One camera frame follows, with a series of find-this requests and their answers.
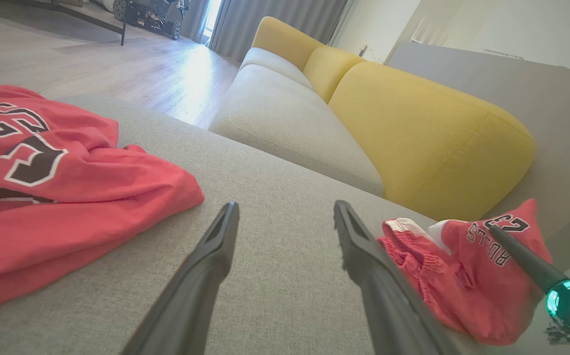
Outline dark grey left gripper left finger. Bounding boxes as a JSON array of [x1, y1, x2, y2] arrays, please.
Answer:
[[122, 201, 240, 355]]

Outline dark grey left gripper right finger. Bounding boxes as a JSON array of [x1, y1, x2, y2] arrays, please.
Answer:
[[334, 200, 463, 355]]

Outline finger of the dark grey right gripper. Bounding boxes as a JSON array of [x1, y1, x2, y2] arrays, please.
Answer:
[[489, 224, 569, 292]]

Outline red shorts white trim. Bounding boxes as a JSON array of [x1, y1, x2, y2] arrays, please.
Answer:
[[377, 199, 554, 346]]

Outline red jersey shirt white sleeves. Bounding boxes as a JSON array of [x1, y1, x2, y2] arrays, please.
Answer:
[[0, 85, 205, 315]]

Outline large grey sofa ottoman cushion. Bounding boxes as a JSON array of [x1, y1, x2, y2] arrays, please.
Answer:
[[0, 94, 570, 355]]

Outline large yellow sofa back cushion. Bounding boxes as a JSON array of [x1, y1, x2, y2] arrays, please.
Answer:
[[328, 62, 536, 221]]

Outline grey sofa seat cushion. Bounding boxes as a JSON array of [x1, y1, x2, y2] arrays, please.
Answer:
[[239, 47, 315, 92], [208, 64, 385, 198]]

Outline wheeled robot with red cap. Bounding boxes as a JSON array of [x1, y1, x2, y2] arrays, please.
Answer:
[[181, 0, 211, 42]]

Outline black wheeled robot cart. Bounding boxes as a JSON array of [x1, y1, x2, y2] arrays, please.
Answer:
[[112, 0, 190, 41]]

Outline grey window curtain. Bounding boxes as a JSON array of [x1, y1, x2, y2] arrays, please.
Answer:
[[209, 0, 350, 62]]

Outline grey table black metal frame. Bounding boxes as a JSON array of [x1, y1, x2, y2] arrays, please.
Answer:
[[0, 0, 128, 46]]

